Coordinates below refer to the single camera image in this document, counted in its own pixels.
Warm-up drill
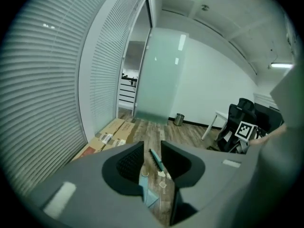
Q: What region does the white ceiling tube light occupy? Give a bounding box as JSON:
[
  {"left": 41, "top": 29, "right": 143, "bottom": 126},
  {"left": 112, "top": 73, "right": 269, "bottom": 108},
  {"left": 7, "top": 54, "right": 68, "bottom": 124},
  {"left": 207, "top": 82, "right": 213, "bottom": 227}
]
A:
[{"left": 270, "top": 62, "right": 294, "bottom": 68}]

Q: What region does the teal broom with metal pole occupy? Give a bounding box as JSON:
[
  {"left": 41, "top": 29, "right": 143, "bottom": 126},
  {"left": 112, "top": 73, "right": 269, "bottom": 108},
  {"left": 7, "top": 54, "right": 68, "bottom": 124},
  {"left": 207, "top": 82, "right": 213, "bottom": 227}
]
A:
[{"left": 149, "top": 148, "right": 165, "bottom": 173}]

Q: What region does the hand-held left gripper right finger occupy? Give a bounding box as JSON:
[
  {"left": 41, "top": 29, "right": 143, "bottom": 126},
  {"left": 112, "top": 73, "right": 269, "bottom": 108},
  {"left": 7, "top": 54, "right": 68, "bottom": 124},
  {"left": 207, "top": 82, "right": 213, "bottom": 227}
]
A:
[{"left": 161, "top": 140, "right": 206, "bottom": 190}]

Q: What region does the steel waste bin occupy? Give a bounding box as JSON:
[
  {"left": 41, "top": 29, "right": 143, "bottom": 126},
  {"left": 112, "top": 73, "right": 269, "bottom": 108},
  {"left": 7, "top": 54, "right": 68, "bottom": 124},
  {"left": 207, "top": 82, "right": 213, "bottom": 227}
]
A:
[{"left": 174, "top": 113, "right": 185, "bottom": 126}]

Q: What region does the wide white window blind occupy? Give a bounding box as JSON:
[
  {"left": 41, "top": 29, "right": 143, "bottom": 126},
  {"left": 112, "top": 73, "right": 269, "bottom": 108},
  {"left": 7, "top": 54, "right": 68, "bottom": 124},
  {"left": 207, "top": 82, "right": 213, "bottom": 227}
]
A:
[{"left": 0, "top": 0, "right": 112, "bottom": 199}]

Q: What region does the narrow white window blind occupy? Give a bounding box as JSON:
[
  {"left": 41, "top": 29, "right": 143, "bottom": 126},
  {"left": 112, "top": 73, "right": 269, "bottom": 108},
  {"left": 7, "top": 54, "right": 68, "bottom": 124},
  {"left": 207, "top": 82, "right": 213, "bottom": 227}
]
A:
[{"left": 89, "top": 0, "right": 149, "bottom": 137}]

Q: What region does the black mesh headrest office chair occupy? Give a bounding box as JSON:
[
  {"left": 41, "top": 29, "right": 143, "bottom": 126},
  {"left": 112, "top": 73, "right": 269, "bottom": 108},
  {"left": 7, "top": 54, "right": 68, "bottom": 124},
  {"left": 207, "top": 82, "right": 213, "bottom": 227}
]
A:
[{"left": 216, "top": 98, "right": 258, "bottom": 153}]

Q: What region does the person's right forearm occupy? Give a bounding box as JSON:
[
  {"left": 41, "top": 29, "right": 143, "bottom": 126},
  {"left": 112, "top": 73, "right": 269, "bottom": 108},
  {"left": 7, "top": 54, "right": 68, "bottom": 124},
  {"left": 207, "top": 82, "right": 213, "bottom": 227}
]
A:
[{"left": 248, "top": 123, "right": 289, "bottom": 147}]

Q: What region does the white desk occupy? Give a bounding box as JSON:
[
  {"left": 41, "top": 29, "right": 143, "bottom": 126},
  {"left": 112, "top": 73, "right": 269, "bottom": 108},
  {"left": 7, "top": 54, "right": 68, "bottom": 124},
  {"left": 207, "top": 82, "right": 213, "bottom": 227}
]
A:
[{"left": 201, "top": 110, "right": 230, "bottom": 141}]

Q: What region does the black computer monitor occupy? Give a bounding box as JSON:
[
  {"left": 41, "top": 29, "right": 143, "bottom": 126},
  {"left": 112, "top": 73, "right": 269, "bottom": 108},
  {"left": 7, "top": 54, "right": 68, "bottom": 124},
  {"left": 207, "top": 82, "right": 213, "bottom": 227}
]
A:
[{"left": 254, "top": 103, "right": 285, "bottom": 134}]

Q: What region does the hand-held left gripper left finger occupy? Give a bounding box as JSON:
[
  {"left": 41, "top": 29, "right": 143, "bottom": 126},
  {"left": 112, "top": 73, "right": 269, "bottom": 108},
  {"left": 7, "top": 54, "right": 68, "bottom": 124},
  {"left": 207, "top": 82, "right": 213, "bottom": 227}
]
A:
[{"left": 102, "top": 141, "right": 144, "bottom": 197}]

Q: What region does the teal dustpan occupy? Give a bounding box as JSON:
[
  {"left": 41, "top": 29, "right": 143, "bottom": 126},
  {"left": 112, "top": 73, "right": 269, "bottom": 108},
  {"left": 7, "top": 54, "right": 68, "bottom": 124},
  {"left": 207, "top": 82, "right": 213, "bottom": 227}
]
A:
[{"left": 138, "top": 171, "right": 160, "bottom": 209}]

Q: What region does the frosted glass door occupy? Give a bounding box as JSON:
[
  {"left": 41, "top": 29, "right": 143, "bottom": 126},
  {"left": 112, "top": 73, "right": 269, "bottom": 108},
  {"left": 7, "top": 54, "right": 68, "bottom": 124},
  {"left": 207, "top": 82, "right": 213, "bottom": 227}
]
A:
[{"left": 133, "top": 28, "right": 190, "bottom": 124}]

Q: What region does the row of cardboard boxes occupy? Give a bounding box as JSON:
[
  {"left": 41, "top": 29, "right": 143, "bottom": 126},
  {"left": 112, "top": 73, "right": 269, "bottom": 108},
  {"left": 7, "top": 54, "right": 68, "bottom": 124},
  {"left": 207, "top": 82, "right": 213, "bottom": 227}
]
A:
[{"left": 70, "top": 117, "right": 135, "bottom": 162}]

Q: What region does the black metal railing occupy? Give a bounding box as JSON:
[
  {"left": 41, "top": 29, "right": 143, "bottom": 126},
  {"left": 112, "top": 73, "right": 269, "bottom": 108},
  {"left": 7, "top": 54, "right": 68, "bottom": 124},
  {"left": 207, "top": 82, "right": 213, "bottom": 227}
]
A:
[{"left": 118, "top": 78, "right": 138, "bottom": 109}]

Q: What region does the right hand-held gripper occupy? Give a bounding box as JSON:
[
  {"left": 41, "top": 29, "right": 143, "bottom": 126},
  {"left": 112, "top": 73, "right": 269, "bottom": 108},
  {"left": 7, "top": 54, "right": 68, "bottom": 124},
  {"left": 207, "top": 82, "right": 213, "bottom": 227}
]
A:
[{"left": 234, "top": 121, "right": 259, "bottom": 154}]

